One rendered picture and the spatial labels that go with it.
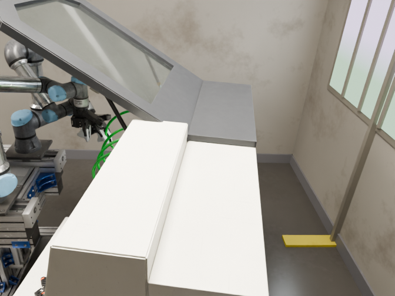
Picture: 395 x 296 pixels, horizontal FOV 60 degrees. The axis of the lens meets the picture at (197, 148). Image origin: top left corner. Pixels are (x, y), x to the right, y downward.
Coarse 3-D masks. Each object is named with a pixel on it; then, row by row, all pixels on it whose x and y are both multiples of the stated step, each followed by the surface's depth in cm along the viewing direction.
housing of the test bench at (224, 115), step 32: (224, 96) 177; (192, 128) 142; (224, 128) 144; (192, 160) 126; (224, 160) 127; (256, 160) 129; (192, 192) 109; (224, 192) 110; (256, 192) 111; (192, 224) 96; (224, 224) 97; (256, 224) 97; (160, 256) 85; (192, 256) 86; (224, 256) 86; (256, 256) 87; (160, 288) 78; (192, 288) 78; (224, 288) 78; (256, 288) 79
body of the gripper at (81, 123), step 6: (72, 108) 175; (78, 108) 173; (84, 108) 174; (78, 114) 177; (72, 120) 178; (78, 120) 176; (84, 120) 176; (90, 120) 182; (72, 126) 178; (78, 126) 178
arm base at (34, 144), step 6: (18, 138) 199; (24, 138) 199; (30, 138) 201; (36, 138) 206; (18, 144) 201; (24, 144) 201; (30, 144) 202; (36, 144) 205; (18, 150) 202; (24, 150) 201; (30, 150) 203; (36, 150) 206
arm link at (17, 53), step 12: (12, 48) 177; (24, 48) 181; (12, 60) 176; (24, 60) 179; (24, 72) 178; (36, 96) 180; (48, 96) 182; (48, 108) 181; (60, 108) 185; (48, 120) 181
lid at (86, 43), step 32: (0, 0) 131; (32, 0) 147; (64, 0) 172; (32, 32) 127; (64, 32) 146; (96, 32) 166; (128, 32) 186; (64, 64) 126; (96, 64) 142; (128, 64) 160; (160, 64) 184; (128, 96) 133; (160, 96) 150; (192, 96) 172
